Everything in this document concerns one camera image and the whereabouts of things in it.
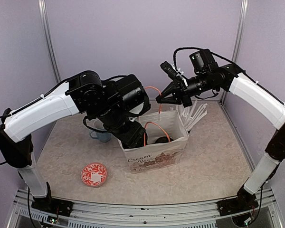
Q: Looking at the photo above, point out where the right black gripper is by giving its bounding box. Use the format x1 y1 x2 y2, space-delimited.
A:
157 71 219 107

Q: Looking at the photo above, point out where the black plastic cup lid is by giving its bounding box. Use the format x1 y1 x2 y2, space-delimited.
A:
154 136 174 144

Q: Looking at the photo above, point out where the cream bear paper bag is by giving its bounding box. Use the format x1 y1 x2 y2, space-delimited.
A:
118 110 189 173

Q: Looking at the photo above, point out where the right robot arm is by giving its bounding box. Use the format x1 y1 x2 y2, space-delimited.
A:
156 47 285 211

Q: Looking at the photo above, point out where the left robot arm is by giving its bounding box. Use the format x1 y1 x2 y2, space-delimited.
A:
0 70 151 211

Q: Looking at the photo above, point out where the light blue mug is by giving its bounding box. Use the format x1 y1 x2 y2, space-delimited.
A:
89 119 112 143

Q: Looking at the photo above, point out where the white wrapped straws bundle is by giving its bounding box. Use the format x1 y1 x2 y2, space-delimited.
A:
175 100 208 132

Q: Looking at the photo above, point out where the red patterned bowl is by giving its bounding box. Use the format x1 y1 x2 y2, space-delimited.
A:
80 162 108 187

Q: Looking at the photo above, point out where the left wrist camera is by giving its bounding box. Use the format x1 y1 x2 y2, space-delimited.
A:
128 103 143 122

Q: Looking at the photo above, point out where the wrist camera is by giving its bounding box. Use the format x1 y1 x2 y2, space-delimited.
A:
128 103 143 122
160 61 188 87

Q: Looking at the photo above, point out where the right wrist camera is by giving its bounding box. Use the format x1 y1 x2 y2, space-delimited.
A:
160 61 188 87

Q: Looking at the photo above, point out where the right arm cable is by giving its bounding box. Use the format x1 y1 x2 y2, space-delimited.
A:
172 47 285 110

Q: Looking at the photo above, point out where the aluminium front rail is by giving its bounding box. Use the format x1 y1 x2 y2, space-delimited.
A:
7 194 285 228

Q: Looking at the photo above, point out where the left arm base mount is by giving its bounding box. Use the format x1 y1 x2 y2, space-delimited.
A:
31 182 74 217

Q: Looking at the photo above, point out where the right aluminium post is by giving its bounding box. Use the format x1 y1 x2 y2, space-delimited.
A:
232 0 249 62

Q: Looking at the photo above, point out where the aluminium post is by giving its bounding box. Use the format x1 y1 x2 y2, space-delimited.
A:
232 0 249 62
38 0 62 84

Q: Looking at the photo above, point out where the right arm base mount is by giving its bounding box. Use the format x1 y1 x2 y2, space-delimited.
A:
217 186 259 216

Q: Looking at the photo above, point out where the left aluminium post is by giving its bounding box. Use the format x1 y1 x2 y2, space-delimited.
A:
38 0 62 84

